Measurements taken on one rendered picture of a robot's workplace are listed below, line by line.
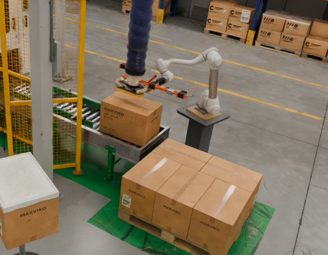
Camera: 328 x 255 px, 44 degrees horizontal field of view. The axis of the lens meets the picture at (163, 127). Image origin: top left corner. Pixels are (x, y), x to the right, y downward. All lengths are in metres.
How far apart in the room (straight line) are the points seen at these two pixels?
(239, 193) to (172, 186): 0.69
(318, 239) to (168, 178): 1.82
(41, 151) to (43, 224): 1.15
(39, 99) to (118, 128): 1.11
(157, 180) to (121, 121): 0.90
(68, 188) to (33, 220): 1.67
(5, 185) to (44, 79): 1.14
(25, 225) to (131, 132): 1.87
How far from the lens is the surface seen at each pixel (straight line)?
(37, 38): 3.74
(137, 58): 4.36
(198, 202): 3.92
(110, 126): 4.70
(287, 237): 4.74
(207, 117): 4.96
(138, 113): 4.44
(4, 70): 4.27
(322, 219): 5.20
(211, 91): 4.74
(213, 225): 3.85
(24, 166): 3.40
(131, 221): 4.38
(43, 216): 3.21
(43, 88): 3.91
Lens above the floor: 2.96
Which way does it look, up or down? 29 degrees down
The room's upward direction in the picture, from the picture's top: 8 degrees clockwise
